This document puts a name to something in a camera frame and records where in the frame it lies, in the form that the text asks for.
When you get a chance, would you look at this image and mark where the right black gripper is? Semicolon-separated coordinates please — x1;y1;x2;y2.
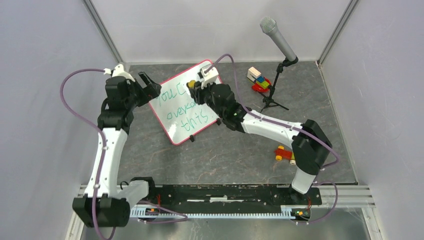
190;77;225;119

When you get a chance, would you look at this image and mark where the pink framed whiteboard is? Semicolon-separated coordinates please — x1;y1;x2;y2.
149;59;218;146

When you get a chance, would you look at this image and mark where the yellow bone-shaped eraser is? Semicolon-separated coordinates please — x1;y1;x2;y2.
186;80;197;89

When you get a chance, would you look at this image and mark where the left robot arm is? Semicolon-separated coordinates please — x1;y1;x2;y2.
72;71;161;228

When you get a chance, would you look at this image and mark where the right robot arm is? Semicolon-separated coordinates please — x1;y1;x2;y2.
187;80;332;204

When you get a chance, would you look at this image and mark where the colourful toy block stack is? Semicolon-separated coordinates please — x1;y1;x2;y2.
246;67;271;93

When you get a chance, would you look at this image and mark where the black microphone tripod stand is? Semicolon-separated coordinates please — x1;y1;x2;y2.
260;57;299;113

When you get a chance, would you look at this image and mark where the silver microphone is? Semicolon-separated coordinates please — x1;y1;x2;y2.
259;16;297;62

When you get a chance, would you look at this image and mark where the red yellow toy car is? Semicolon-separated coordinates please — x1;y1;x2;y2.
274;145;296;166

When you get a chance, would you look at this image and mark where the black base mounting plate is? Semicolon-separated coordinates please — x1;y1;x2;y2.
145;184;322;214

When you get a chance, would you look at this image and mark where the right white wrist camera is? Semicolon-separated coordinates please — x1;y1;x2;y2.
199;66;219;89

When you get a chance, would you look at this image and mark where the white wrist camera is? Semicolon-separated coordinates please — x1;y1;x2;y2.
199;66;219;89
103;63;136;82

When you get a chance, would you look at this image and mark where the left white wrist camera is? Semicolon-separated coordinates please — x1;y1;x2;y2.
103;63;136;82

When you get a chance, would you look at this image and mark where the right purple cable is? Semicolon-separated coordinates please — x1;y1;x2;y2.
204;53;341;225

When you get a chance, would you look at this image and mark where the slotted cable duct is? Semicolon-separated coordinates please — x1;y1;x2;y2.
129;204;296;220

